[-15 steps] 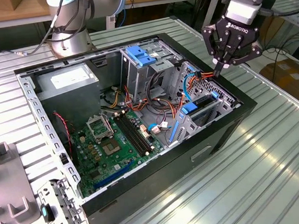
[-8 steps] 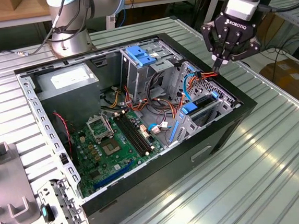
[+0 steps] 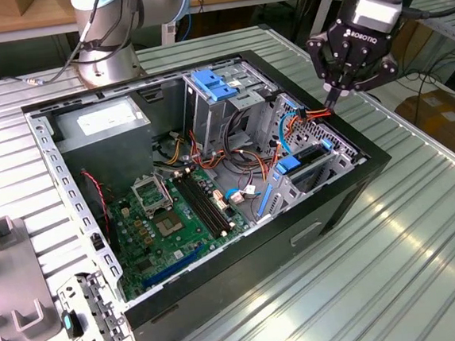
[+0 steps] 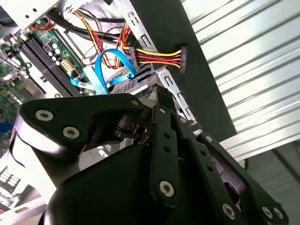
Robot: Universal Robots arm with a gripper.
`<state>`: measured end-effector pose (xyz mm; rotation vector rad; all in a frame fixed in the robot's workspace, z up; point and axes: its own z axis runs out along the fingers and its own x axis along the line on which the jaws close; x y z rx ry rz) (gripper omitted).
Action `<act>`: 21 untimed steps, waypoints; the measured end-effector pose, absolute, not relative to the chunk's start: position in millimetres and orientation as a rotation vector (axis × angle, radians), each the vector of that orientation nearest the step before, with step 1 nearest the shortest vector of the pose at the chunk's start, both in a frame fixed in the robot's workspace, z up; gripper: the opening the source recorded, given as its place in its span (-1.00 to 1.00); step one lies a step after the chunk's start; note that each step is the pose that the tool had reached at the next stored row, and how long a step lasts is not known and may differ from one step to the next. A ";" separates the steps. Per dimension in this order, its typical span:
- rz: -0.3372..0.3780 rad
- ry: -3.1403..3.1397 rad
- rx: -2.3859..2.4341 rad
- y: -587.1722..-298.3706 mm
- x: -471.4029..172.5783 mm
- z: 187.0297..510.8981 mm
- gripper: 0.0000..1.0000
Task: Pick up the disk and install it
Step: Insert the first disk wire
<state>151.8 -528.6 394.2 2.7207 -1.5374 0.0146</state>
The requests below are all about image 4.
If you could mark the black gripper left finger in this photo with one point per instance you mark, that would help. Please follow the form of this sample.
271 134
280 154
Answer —
70 110

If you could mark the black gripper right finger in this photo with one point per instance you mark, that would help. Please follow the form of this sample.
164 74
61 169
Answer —
211 168

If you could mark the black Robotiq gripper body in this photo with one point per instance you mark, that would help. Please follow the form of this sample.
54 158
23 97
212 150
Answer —
105 192

